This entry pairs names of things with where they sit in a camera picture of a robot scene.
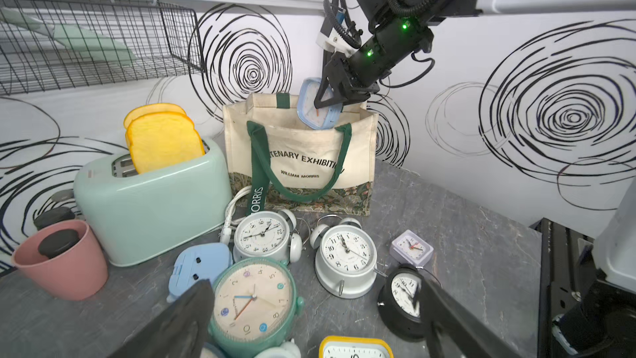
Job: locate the white twin bell clock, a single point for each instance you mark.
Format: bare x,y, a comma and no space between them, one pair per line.
268,234

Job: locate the green round pastel clock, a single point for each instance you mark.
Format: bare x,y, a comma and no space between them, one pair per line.
256,302

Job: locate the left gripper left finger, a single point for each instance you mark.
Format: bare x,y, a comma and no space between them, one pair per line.
179,331

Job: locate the small lilac square clock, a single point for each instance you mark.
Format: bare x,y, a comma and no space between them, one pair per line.
410,249

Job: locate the black twin bell clock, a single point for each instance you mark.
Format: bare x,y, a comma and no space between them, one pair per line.
398,308

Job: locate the yellow toast slice back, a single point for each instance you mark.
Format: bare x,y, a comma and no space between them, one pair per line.
151,109

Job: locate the yellow rectangular clock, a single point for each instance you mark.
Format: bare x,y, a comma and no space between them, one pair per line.
354,347

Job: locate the light blue clock back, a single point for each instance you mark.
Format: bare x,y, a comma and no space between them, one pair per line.
196,263

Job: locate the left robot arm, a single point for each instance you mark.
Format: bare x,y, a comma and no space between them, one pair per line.
604,318

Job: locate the mint green toaster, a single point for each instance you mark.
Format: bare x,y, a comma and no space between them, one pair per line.
137,217

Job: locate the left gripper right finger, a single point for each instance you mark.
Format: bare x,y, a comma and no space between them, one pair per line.
452,331

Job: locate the black wire basket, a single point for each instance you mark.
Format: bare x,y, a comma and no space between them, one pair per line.
164,37

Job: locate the silver twin bell clock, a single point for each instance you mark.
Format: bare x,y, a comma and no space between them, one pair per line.
346,258

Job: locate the yellow toast slice front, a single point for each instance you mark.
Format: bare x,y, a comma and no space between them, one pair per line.
162,139

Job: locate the yellow toast slice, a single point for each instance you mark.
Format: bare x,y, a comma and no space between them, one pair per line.
162,139
151,109

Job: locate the pink cup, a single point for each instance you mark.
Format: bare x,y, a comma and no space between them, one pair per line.
65,259

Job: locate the cream canvas tote bag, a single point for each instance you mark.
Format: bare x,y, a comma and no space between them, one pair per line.
286,164

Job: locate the white purple face clock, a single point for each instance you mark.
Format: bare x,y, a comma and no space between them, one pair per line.
288,349

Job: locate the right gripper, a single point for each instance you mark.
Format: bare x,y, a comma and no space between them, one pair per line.
352,80

